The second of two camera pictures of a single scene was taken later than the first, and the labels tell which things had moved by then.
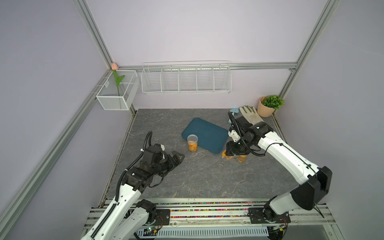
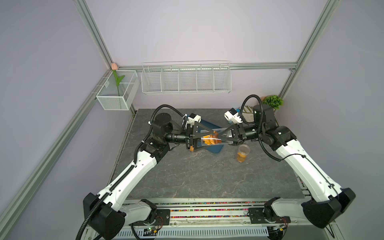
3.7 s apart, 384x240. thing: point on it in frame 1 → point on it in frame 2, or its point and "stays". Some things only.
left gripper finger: [178, 157] → [198, 143]
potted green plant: [267, 104] stays
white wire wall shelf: [182, 77] stays
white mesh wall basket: [119, 90] stays
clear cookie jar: [224, 156] → [215, 138]
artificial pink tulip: [114, 67] stays
